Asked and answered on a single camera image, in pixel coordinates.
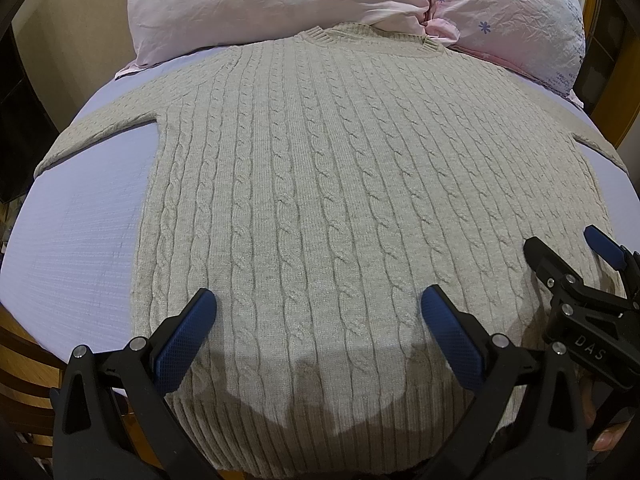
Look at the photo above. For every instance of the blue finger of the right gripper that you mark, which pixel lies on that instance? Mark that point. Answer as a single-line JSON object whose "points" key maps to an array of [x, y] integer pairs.
{"points": [[605, 247], [539, 258]]}

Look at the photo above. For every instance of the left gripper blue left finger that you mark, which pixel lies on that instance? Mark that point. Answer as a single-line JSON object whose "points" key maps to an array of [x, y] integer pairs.
{"points": [[111, 419]]}

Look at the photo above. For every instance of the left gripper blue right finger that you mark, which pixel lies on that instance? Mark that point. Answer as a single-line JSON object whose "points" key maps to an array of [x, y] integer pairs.
{"points": [[525, 420]]}

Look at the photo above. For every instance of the beige cable knit sweater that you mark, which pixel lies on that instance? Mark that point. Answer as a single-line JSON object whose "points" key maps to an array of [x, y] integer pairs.
{"points": [[281, 436]]}

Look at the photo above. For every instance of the person's right hand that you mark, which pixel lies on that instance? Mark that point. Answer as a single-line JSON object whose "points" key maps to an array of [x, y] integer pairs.
{"points": [[603, 434]]}

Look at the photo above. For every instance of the lavender bed sheet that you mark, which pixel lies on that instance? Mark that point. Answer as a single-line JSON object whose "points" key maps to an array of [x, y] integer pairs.
{"points": [[80, 239]]}

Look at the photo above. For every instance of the pink floral pillow right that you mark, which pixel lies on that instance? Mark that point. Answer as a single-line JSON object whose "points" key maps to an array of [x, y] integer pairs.
{"points": [[542, 40]]}

